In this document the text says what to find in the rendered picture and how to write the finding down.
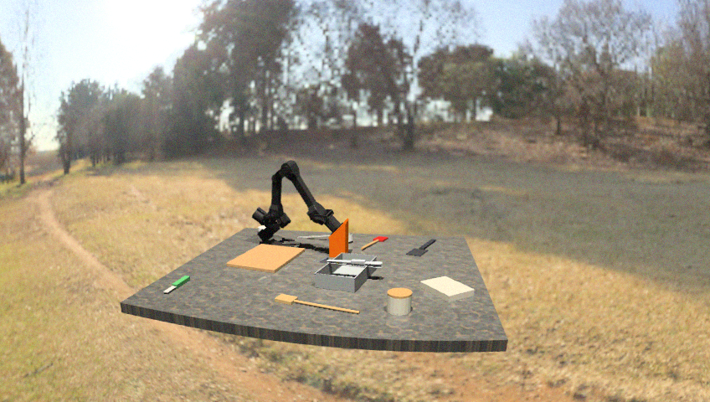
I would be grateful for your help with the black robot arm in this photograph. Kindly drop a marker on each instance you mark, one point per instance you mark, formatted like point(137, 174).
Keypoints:
point(316, 213)

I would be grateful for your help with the red spatula with wooden handle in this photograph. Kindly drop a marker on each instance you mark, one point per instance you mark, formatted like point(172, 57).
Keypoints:
point(378, 239)

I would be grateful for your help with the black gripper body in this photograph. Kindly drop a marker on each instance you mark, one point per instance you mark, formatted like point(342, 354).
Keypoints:
point(264, 235)

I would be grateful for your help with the white long-handled pan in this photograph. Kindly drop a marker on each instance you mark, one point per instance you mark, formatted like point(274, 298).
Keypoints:
point(349, 237)

